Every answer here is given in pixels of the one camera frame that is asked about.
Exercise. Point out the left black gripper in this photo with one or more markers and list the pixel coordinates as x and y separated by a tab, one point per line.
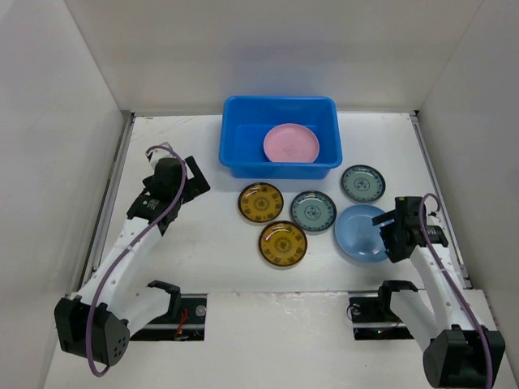
197	185

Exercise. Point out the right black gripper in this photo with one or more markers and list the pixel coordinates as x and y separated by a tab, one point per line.
389	234

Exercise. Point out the light blue plastic plate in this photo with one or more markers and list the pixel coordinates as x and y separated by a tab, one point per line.
358	237

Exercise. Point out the yellow patterned plate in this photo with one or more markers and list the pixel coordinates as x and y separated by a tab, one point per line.
260	202
282	243

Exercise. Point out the pink plastic plate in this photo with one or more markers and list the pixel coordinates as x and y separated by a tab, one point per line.
291	143

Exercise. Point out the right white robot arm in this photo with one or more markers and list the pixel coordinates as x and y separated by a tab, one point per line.
458	349

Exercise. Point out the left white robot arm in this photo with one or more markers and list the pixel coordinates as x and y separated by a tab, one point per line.
98	321

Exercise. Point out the blue plastic bin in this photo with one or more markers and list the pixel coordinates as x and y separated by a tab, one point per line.
246	121

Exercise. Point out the blue white plate right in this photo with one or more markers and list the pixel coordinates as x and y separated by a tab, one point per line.
363	184

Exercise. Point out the blue white plate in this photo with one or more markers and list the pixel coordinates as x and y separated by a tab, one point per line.
363	184
313	211

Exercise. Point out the blue white plate centre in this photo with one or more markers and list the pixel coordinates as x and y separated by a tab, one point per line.
313	211

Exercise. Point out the right aluminium rail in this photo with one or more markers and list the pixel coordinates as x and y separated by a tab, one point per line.
444	216

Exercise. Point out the aluminium rail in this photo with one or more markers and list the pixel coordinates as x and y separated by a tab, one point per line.
444	216
97	243

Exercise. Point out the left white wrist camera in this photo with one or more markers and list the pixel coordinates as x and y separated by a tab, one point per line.
158	152

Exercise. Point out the left aluminium rail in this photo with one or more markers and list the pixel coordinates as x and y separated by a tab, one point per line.
97	243

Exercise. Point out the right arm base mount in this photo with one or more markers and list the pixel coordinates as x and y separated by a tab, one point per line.
371	323

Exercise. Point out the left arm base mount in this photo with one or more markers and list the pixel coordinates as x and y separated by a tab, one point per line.
188	325

